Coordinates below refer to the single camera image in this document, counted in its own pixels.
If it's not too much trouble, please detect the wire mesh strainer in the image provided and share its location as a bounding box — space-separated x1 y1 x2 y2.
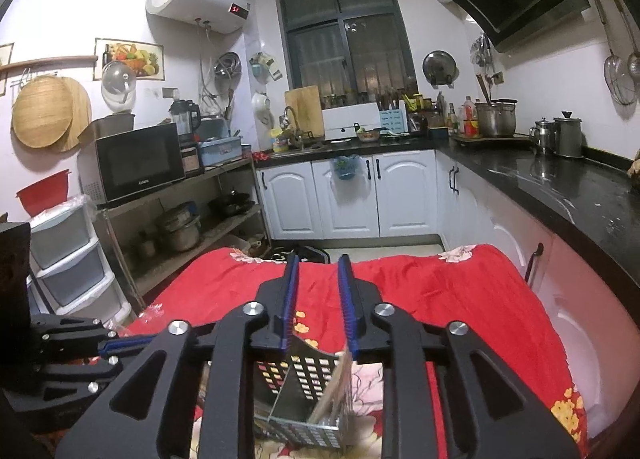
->
590 0 637 106

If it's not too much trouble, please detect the steel box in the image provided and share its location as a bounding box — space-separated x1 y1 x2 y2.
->
77 112 136 142

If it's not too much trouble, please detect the red floral blanket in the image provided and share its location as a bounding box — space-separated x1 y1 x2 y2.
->
30 244 591 459

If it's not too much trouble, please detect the round bamboo tray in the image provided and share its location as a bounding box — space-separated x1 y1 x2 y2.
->
11 76 68 149

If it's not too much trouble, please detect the wide fruit wall poster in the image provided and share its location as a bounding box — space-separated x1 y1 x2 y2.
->
94 38 165 81

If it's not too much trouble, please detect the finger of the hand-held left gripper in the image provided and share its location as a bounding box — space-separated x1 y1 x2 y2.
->
31 315 168 370
5 350 151 435

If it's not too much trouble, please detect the dark green utensil basket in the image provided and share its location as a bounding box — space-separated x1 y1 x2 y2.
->
200 334 388 451

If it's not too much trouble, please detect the blue dish box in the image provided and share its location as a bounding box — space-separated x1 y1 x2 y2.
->
199 136 244 167

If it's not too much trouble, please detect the black kitchen countertop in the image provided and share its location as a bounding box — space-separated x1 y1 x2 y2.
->
255 132 640 320

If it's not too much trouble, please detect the plastic drawer unit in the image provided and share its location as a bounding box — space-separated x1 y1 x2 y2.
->
27 194 133 327

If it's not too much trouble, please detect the steel slotted ladle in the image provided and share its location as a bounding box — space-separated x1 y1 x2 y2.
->
617 0 640 77

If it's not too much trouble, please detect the black pot lid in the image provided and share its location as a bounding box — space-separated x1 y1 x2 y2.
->
422 50 460 87

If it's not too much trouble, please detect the black plastic stool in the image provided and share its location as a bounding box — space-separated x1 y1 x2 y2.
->
270 245 332 265

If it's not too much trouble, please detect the blue hanging bag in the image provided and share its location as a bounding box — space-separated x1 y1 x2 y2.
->
331 154 362 182

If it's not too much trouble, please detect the wooden wall shelf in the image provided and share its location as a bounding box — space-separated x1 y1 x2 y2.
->
0 55 99 72

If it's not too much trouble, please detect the hanging steel bowl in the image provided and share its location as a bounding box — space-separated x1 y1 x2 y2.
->
214 52 242 80

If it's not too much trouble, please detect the hanging plastic holder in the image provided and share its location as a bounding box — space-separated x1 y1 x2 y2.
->
249 52 283 85

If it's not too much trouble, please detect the red label bottle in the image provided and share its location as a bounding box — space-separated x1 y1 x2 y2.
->
462 96 477 137

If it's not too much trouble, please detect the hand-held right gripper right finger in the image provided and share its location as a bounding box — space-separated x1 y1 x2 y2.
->
337 254 581 459

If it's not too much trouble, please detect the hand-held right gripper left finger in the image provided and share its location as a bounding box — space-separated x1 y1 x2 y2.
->
55 254 302 459

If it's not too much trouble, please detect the round wooden board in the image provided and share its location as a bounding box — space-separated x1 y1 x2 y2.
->
50 76 93 152

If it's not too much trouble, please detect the steel stockpot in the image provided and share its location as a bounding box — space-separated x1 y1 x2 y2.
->
475 99 517 137

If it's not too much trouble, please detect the grey lidded pitcher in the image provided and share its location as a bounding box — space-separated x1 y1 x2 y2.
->
552 110 585 158

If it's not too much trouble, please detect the steel faucet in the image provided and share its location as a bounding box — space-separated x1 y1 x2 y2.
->
280 106 306 150

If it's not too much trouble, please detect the steel kettle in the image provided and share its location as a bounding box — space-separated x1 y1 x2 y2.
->
529 119 556 155

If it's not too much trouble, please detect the glass pot lid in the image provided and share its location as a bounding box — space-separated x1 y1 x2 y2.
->
101 60 137 107

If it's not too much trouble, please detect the red plastic basin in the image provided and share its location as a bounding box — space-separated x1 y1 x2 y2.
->
15 169 71 217

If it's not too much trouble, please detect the black blender jug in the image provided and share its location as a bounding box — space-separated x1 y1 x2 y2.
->
169 98 202 146

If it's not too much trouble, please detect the white hanging jug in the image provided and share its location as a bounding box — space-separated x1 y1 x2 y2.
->
251 92 275 127

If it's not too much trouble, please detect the metal shelf rack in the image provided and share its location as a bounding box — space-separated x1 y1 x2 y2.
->
95 156 273 310

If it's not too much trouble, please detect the blue cutlery holder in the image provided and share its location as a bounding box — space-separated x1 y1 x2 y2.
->
379 109 407 135

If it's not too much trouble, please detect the black microwave oven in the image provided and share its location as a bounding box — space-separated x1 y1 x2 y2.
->
80 122 187 206

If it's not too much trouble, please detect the black wok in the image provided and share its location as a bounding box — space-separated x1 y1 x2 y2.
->
210 193 256 217

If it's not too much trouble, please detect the bunch of wooden chopsticks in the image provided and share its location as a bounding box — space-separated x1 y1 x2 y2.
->
305 346 353 432

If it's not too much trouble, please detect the wooden cutting board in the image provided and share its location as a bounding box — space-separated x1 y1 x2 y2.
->
284 85 325 137

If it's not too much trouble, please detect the dark framed window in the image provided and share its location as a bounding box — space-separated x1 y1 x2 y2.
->
274 0 420 107

